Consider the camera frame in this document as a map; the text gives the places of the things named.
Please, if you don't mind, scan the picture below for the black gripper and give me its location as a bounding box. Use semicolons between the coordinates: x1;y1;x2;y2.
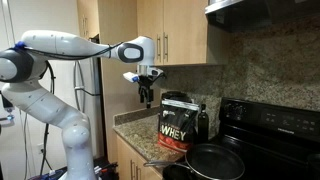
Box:
137;74;155;110

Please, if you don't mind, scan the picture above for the light wood tall side panel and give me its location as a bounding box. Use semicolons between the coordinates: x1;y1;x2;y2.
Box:
97;0;162;165

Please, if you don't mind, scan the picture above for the black red whey bag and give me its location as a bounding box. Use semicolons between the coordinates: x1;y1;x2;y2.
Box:
157;98;200;155

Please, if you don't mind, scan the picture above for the stainless steel refrigerator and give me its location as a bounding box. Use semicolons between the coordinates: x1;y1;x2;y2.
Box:
73;33;106;158

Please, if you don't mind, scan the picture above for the dark glass bottle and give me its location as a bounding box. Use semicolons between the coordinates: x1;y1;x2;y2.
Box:
197;103;210;145

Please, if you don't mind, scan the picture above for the light wood lower cabinet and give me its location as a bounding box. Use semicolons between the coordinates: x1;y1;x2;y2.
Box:
115;134;165;180

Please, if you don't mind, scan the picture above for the light wood cabinet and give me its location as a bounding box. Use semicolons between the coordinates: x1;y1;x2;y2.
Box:
136;0;232;67
115;134;165;180

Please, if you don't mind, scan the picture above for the red and black tool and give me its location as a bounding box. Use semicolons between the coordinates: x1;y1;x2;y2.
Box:
94;161;119;177

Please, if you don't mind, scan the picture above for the small black pan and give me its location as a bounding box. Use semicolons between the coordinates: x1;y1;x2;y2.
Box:
162;163;198;180

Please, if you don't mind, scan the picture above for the light wood upper cabinet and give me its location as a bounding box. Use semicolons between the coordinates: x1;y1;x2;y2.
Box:
136;0;232;67

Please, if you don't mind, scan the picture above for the large black frying pan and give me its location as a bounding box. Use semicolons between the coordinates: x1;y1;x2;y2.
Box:
143;143;246;180

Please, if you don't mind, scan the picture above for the wood cabinet above refrigerator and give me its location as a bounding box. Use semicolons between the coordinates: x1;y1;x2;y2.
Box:
76;0;101;44

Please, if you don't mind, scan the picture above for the black kitchen stove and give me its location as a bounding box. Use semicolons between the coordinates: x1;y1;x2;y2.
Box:
186;96;320;180

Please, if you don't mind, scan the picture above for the steel range hood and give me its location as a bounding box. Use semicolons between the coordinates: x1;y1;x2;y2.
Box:
204;0;320;34

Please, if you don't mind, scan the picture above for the steel upper cabinet handle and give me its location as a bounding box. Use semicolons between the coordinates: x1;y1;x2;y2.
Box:
156;33;162;61
162;31;170;62

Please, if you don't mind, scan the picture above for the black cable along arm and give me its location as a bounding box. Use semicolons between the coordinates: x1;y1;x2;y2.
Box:
13;41;125;62

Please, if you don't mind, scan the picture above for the black floor power cable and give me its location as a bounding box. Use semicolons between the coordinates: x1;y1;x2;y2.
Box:
39;60;57;177

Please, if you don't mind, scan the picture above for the white wall outlet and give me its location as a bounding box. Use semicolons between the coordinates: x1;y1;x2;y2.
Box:
36;142;46;155

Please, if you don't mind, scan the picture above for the thin white hanging cable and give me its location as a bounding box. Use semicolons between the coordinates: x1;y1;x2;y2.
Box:
19;109;30;180

